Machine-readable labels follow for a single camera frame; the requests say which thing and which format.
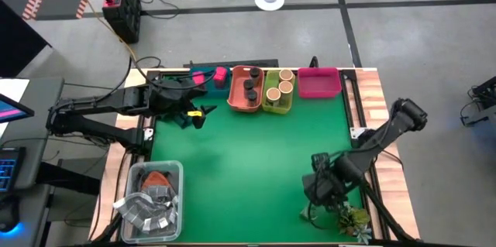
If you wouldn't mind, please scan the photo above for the yellow floor cable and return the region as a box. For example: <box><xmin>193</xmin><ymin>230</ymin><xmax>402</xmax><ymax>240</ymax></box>
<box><xmin>61</xmin><ymin>0</ymin><xmax>139</xmax><ymax>64</ymax></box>

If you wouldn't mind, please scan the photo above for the orange plastic bin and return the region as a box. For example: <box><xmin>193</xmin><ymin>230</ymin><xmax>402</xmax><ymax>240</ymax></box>
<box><xmin>226</xmin><ymin>64</ymin><xmax>266</xmax><ymax>114</ymax></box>

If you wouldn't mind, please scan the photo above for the clear plastic storage box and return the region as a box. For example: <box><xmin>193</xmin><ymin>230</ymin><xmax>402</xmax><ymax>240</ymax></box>
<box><xmin>119</xmin><ymin>160</ymin><xmax>184</xmax><ymax>245</ymax></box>

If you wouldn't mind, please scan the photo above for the orange and grey cloth item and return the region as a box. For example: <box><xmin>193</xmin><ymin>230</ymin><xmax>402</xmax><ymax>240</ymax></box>
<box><xmin>139</xmin><ymin>170</ymin><xmax>172</xmax><ymax>193</ymax></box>

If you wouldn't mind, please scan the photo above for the grey checked cloth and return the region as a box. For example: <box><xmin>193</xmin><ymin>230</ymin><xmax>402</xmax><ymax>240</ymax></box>
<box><xmin>112</xmin><ymin>190</ymin><xmax>180</xmax><ymax>233</ymax></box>

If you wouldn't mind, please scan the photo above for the keyboard with blue light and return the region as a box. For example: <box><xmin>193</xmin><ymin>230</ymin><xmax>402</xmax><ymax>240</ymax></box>
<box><xmin>0</xmin><ymin>146</ymin><xmax>26</xmax><ymax>194</ymax></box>

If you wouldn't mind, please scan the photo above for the pink plastic bin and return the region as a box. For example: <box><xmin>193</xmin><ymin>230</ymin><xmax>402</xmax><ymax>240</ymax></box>
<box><xmin>297</xmin><ymin>67</ymin><xmax>343</xmax><ymax>99</ymax></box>

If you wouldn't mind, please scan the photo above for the black and red power station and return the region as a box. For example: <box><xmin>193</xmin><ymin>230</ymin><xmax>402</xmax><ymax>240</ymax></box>
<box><xmin>101</xmin><ymin>0</ymin><xmax>143</xmax><ymax>45</ymax></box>

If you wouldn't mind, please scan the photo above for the smoked paprika tin red lid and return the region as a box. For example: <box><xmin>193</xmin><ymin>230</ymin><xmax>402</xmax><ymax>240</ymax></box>
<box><xmin>213</xmin><ymin>66</ymin><xmax>229</xmax><ymax>89</ymax></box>
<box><xmin>191</xmin><ymin>70</ymin><xmax>207</xmax><ymax>87</ymax></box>

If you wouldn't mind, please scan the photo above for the mouse with blue light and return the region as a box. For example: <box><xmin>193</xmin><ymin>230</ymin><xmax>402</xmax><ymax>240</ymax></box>
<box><xmin>0</xmin><ymin>198</ymin><xmax>25</xmax><ymax>236</ymax></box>

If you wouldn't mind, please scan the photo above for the black floor panel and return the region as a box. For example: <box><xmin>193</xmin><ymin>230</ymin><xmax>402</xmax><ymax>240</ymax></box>
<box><xmin>0</xmin><ymin>0</ymin><xmax>53</xmax><ymax>80</ymax></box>

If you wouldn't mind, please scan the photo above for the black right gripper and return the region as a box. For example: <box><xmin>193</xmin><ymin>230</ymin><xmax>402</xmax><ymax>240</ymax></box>
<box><xmin>301</xmin><ymin>169</ymin><xmax>350</xmax><ymax>211</ymax></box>

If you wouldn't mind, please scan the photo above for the black floor device with cables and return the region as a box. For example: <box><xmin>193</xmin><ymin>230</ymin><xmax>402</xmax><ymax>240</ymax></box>
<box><xmin>460</xmin><ymin>75</ymin><xmax>496</xmax><ymax>129</ymax></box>

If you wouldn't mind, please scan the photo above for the yellow plastic bin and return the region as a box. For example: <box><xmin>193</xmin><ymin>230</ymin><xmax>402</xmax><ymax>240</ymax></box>
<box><xmin>261</xmin><ymin>68</ymin><xmax>297</xmax><ymax>115</ymax></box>

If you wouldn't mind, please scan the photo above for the black aluminium table frame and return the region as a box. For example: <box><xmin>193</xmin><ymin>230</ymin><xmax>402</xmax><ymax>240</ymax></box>
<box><xmin>88</xmin><ymin>67</ymin><xmax>425</xmax><ymax>247</ymax></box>

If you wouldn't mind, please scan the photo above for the green table mat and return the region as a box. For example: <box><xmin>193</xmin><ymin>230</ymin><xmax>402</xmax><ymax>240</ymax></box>
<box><xmin>149</xmin><ymin>70</ymin><xmax>367</xmax><ymax>245</ymax></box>

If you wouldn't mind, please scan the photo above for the tablet screen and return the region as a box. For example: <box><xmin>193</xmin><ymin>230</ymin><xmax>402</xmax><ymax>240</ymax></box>
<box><xmin>0</xmin><ymin>92</ymin><xmax>36</xmax><ymax>125</ymax></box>

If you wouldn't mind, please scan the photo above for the blue plastic bin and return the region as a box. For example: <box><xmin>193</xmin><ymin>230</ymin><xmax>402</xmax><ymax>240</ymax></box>
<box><xmin>188</xmin><ymin>67</ymin><xmax>233</xmax><ymax>99</ymax></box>

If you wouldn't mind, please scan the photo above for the long black bar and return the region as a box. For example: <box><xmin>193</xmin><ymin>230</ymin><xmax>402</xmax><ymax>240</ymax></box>
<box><xmin>182</xmin><ymin>59</ymin><xmax>280</xmax><ymax>70</ymax></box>

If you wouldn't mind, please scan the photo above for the grey desk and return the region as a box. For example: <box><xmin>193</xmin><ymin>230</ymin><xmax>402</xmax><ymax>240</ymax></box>
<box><xmin>0</xmin><ymin>76</ymin><xmax>66</xmax><ymax>201</ymax></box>

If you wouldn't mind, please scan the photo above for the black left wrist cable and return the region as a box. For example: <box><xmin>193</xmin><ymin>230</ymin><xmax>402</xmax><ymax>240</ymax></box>
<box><xmin>127</xmin><ymin>55</ymin><xmax>216</xmax><ymax>90</ymax></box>

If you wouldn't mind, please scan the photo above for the white paper sheet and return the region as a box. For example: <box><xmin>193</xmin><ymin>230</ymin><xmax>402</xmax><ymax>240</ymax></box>
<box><xmin>0</xmin><ymin>78</ymin><xmax>30</xmax><ymax>103</ymax></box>

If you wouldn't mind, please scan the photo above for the cardboard tube spice can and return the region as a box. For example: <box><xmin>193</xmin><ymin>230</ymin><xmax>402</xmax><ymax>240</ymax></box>
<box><xmin>277</xmin><ymin>81</ymin><xmax>295</xmax><ymax>95</ymax></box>
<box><xmin>278</xmin><ymin>68</ymin><xmax>295</xmax><ymax>83</ymax></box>
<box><xmin>265</xmin><ymin>87</ymin><xmax>282</xmax><ymax>105</ymax></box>

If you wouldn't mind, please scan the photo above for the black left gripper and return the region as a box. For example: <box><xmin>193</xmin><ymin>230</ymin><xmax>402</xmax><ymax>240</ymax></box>
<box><xmin>149</xmin><ymin>79</ymin><xmax>219</xmax><ymax>130</ymax></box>

